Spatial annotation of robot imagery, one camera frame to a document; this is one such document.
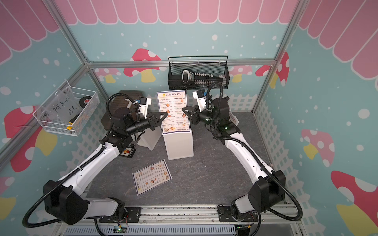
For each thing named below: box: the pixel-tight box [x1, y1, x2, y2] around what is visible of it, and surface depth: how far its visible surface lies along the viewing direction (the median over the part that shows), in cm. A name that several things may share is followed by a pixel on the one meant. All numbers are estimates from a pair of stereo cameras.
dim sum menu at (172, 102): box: [156, 89, 191, 136], surface depth 71 cm
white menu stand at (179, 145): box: [162, 129, 194, 161], surface depth 90 cm
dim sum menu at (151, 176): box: [131, 159, 173, 196], surface depth 89 cm
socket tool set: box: [181, 68, 224, 86], surface depth 91 cm
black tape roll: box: [79, 95, 93, 109], surface depth 81 cm
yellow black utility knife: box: [66, 112, 81, 131], surface depth 65 cm
